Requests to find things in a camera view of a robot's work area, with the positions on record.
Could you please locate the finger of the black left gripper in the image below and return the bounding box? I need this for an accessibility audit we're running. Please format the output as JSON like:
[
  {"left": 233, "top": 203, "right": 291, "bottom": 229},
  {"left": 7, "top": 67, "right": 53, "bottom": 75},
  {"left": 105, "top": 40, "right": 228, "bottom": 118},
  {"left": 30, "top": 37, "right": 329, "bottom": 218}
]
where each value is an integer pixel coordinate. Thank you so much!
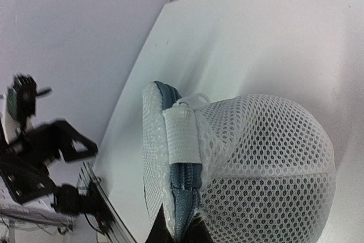
[{"left": 56, "top": 120, "right": 98, "bottom": 163}]

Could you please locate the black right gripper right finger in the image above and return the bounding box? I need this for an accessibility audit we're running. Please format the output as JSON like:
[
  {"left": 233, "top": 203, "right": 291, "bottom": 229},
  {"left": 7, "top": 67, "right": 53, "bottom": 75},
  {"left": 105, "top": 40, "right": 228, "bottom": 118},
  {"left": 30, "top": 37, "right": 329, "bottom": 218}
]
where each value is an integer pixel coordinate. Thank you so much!
[{"left": 190, "top": 217, "right": 214, "bottom": 243}]

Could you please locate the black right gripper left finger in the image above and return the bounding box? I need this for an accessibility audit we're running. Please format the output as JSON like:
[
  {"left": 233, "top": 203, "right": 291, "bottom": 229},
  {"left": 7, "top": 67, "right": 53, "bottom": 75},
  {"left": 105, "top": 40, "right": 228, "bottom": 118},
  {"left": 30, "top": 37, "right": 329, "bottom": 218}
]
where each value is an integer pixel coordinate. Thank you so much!
[{"left": 146, "top": 206, "right": 171, "bottom": 243}]

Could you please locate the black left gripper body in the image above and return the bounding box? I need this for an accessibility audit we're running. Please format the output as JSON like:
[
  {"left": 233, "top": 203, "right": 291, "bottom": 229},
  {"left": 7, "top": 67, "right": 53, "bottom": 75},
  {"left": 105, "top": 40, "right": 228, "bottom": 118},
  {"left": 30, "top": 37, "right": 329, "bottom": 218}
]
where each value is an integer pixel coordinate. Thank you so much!
[{"left": 1, "top": 117, "right": 71, "bottom": 168}]

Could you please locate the white mesh laundry bag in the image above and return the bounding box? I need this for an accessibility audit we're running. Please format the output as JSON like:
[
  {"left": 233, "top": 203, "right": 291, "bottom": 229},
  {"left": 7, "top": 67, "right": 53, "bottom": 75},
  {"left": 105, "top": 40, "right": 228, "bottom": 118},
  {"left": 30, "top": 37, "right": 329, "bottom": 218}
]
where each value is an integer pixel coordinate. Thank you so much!
[{"left": 142, "top": 81, "right": 336, "bottom": 242}]

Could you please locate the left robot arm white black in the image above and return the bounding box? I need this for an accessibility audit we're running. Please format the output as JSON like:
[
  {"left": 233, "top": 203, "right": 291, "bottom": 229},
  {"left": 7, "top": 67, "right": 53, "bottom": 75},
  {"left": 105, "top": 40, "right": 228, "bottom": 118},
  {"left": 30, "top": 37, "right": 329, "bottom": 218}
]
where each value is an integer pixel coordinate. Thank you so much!
[{"left": 1, "top": 120, "right": 99, "bottom": 216}]

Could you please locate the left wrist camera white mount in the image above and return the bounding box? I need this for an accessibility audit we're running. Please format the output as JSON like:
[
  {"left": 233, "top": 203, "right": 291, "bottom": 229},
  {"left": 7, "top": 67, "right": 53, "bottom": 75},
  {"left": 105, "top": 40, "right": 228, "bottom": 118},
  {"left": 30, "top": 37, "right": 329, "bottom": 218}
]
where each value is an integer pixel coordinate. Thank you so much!
[{"left": 0, "top": 73, "right": 53, "bottom": 144}]

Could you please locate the aluminium table front rail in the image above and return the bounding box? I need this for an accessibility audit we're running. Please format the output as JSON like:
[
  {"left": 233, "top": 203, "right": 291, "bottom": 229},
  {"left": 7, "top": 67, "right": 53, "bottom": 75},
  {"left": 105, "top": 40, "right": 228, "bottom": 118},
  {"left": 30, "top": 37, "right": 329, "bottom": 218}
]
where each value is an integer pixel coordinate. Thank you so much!
[{"left": 77, "top": 162, "right": 136, "bottom": 242}]

